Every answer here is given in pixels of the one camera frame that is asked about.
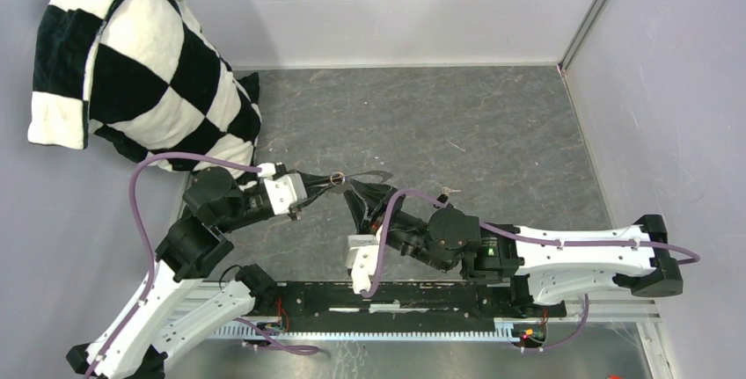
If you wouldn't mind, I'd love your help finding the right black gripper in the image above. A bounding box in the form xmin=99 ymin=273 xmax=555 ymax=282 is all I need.
xmin=344 ymin=177 xmax=452 ymax=273

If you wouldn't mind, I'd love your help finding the silver keyring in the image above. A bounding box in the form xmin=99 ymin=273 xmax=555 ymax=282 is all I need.
xmin=329 ymin=171 xmax=346 ymax=186

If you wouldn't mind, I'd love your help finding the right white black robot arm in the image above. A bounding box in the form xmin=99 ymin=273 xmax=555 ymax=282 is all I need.
xmin=343 ymin=181 xmax=684 ymax=316

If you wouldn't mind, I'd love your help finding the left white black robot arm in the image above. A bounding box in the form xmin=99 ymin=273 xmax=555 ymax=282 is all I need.
xmin=66 ymin=164 xmax=346 ymax=378

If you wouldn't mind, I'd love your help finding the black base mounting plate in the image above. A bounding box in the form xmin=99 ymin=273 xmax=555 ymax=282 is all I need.
xmin=269 ymin=281 xmax=567 ymax=333

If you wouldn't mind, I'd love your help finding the black and white checkered cloth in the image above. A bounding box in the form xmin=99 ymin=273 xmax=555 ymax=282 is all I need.
xmin=27 ymin=0 xmax=261 ymax=172

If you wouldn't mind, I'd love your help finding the corner aluminium profile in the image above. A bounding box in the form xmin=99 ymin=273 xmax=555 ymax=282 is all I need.
xmin=557 ymin=0 xmax=610 ymax=77

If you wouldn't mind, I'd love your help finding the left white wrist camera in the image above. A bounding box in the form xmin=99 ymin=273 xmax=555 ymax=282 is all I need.
xmin=258 ymin=163 xmax=308 ymax=215

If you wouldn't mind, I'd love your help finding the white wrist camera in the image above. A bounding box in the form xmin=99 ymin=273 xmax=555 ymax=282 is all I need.
xmin=258 ymin=163 xmax=308 ymax=215
xmin=345 ymin=233 xmax=384 ymax=298

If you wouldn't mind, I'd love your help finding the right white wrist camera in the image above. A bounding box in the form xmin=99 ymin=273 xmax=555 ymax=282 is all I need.
xmin=345 ymin=233 xmax=384 ymax=298

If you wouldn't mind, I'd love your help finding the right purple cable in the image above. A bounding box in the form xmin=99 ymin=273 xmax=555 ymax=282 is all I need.
xmin=360 ymin=189 xmax=700 ymax=353

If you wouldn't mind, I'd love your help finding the purple cable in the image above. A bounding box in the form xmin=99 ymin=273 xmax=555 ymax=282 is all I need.
xmin=360 ymin=189 xmax=700 ymax=353
xmin=81 ymin=151 xmax=322 ymax=379

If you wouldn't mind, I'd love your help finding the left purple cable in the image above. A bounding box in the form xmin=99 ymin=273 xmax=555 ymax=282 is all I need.
xmin=81 ymin=151 xmax=322 ymax=379

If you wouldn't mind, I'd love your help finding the aluminium frame rail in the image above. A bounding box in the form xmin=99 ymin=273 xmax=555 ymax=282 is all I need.
xmin=170 ymin=282 xmax=660 ymax=348

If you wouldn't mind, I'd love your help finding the white slotted cable duct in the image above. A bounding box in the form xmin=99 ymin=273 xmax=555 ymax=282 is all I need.
xmin=209 ymin=321 xmax=519 ymax=343

